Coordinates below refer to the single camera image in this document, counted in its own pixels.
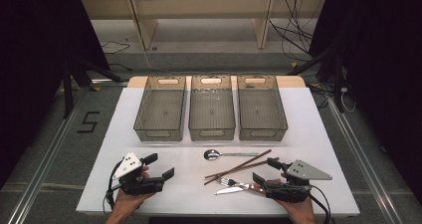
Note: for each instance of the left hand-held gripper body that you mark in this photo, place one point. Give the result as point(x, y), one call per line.
point(127, 166)

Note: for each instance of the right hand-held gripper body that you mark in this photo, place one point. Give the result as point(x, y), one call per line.
point(307, 172)

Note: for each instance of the brown wooden chopstick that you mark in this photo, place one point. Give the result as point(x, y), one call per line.
point(258, 163)
point(258, 156)

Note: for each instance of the metal spoon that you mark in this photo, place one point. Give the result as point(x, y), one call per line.
point(211, 154)

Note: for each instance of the smoky clear plastic bin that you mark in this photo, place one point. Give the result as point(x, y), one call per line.
point(211, 112)
point(162, 112)
point(261, 112)

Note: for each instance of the person's left hand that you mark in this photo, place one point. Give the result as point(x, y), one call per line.
point(127, 202)

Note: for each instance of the person's right hand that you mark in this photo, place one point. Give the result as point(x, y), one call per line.
point(302, 210)

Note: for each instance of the white table mat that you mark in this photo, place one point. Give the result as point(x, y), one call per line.
point(185, 197)

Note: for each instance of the black metal stand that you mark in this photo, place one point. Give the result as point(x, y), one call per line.
point(337, 84)
point(68, 91)

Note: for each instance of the dark curtain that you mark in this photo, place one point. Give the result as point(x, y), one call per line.
point(384, 68)
point(33, 68)

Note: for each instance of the beige wooden shelf unit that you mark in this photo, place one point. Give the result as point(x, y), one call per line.
point(146, 28)

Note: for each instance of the aluminium floor rail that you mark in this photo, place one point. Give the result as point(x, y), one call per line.
point(365, 164)
point(43, 169)

